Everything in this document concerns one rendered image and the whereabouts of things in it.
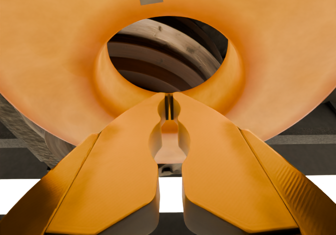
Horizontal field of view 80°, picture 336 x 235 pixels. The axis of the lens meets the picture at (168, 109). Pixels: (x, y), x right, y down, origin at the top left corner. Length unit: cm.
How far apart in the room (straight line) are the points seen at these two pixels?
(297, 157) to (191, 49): 885
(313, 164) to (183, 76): 897
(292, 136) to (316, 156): 358
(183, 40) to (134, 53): 8
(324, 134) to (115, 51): 626
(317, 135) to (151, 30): 616
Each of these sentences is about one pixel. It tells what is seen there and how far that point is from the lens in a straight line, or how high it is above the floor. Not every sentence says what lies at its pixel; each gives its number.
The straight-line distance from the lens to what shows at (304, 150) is 944.
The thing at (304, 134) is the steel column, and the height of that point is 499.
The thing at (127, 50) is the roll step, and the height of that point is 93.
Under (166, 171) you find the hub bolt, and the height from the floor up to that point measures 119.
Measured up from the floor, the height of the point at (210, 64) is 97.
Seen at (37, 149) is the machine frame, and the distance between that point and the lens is 102.
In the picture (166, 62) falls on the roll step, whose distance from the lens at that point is 33.
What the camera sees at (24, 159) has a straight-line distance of 947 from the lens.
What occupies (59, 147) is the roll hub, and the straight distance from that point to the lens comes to 45.
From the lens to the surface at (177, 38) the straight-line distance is 33.
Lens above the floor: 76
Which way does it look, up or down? 48 degrees up
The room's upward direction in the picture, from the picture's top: 179 degrees clockwise
